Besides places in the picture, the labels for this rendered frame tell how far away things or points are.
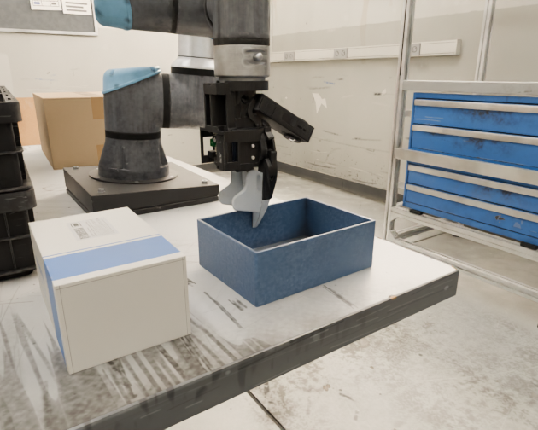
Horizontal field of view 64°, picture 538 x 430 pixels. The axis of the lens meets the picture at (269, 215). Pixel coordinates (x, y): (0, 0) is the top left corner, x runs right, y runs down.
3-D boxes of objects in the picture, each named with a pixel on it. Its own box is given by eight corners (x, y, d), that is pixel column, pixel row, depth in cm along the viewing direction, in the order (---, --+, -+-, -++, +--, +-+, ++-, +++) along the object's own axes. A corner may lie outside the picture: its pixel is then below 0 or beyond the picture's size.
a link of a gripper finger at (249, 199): (226, 232, 63) (224, 171, 61) (260, 224, 67) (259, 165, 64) (237, 238, 61) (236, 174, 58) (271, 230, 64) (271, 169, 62)
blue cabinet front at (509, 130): (403, 206, 222) (415, 92, 205) (556, 250, 166) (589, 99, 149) (400, 206, 221) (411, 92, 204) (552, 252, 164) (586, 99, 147)
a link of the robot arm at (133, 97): (104, 125, 98) (102, 61, 94) (166, 127, 102) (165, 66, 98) (102, 132, 87) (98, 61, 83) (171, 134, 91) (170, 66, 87)
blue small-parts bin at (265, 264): (305, 235, 74) (306, 196, 71) (372, 266, 62) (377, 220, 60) (198, 264, 63) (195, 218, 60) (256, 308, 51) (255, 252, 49)
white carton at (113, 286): (190, 334, 46) (185, 255, 43) (68, 374, 40) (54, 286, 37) (133, 267, 62) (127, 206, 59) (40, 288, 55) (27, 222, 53)
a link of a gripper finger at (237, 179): (214, 225, 66) (213, 166, 63) (248, 218, 70) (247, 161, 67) (225, 231, 64) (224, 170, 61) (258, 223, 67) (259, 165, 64)
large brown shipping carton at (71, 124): (157, 159, 139) (151, 95, 132) (54, 170, 124) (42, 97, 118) (126, 143, 171) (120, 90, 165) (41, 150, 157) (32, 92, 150)
